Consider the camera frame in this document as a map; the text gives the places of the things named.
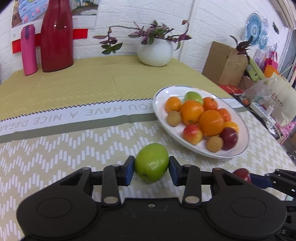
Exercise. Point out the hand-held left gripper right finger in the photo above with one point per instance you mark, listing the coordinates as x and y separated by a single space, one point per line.
174 171

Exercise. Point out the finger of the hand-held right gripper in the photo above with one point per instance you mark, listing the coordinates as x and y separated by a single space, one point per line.
286 192
260 181

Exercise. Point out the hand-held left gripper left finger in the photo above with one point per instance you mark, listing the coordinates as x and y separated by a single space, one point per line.
130 171

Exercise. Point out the dark red apple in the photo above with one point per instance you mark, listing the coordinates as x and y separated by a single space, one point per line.
229 138
242 174

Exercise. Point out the green apple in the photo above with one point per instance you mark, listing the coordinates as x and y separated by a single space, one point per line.
193 96
152 164

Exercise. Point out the red yellow apple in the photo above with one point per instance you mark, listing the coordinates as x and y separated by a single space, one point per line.
192 134

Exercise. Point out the brown longan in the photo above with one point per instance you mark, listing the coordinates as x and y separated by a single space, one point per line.
214 144
174 118

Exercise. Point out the large orange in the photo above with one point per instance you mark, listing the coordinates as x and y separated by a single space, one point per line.
192 112
211 123

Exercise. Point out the small orange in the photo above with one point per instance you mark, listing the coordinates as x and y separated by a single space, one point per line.
232 126
173 104
211 103
226 115

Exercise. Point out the white plate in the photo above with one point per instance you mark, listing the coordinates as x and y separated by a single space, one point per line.
175 92

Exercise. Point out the pink tinsel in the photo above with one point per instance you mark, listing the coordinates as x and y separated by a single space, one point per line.
289 129

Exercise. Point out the white power strip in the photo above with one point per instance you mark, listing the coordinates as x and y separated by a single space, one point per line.
260 110

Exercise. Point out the white charger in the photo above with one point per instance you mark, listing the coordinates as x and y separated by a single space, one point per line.
270 109

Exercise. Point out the beige paper bag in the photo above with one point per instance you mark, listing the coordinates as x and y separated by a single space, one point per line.
282 109

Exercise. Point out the chevron patterned tablecloth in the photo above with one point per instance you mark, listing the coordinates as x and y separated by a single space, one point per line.
46 157

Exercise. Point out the clear plastic bag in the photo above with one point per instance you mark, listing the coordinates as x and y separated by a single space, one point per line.
256 91

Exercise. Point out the red envelope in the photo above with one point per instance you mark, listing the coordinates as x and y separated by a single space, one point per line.
231 88

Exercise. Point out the olive green tablecloth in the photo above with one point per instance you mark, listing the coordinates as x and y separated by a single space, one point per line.
81 85

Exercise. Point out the small cardboard box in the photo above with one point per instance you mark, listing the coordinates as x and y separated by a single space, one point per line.
246 82

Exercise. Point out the green box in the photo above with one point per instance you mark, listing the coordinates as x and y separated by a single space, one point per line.
254 71

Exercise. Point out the orange gift bag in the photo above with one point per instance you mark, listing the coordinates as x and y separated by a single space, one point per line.
270 70

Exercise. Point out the large cardboard box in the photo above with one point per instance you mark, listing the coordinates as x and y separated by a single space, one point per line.
222 64

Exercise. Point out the potted plant in white pot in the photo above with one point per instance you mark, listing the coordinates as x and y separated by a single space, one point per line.
155 53

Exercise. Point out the pink gift bag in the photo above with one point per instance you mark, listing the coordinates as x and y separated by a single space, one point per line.
272 61

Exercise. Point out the dark purple plant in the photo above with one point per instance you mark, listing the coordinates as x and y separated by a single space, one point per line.
242 46

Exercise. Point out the medium blue decorative plate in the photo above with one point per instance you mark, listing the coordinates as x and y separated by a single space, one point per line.
263 40

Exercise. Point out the red thermos jug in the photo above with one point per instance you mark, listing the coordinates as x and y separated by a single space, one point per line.
56 46

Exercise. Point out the red paper strip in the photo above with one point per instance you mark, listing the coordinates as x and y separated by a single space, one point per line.
81 33

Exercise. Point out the large blue decorative plate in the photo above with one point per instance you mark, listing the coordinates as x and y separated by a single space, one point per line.
254 30

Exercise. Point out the pink bottle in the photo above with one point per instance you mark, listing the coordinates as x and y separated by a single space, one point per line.
29 53

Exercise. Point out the small blue decorative plate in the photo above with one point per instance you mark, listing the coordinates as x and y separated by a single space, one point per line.
265 24

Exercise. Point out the white air conditioner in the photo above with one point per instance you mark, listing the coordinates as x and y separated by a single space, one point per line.
286 14

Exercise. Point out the black wall hook rack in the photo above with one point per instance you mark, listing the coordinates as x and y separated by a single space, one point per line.
276 27

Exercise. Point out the white wall conduit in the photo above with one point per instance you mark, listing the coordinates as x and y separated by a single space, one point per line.
190 16

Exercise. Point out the wall poster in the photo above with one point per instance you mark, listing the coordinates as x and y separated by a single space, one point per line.
84 20

